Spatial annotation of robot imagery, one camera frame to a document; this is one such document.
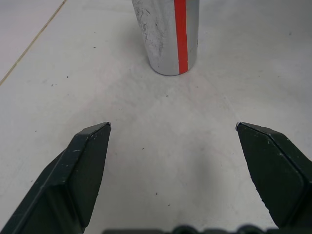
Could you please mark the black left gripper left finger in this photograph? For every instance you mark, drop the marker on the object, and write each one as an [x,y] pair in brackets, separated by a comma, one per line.
[63,185]

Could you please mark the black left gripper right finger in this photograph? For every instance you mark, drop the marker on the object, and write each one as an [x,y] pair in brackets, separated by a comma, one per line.
[278,175]

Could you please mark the silver cylinder with red stripe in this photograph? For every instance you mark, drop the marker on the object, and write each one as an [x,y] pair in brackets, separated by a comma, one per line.
[165,36]

